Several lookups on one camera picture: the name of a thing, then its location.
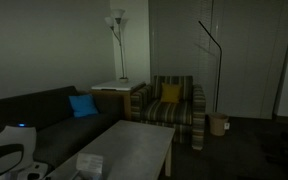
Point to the yellow throw pillow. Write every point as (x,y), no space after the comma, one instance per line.
(171,92)

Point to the thin black floor lamp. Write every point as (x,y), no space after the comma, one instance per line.
(218,66)

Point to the white two-shade lamp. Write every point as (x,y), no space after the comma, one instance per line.
(120,43)

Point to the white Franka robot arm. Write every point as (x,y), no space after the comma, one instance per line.
(7,150)

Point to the white printed paper sheet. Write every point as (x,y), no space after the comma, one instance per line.
(89,162)

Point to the wooden side table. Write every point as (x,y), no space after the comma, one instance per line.
(120,98)

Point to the blue throw pillow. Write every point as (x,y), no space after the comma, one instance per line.
(83,105)

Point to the tan waste basket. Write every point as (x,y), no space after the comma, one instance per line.
(218,124)

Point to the dark patterned fabric sofa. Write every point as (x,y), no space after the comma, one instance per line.
(50,123)

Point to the striped armchair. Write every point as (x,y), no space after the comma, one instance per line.
(170,113)

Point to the white flat board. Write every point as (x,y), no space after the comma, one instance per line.
(117,85)

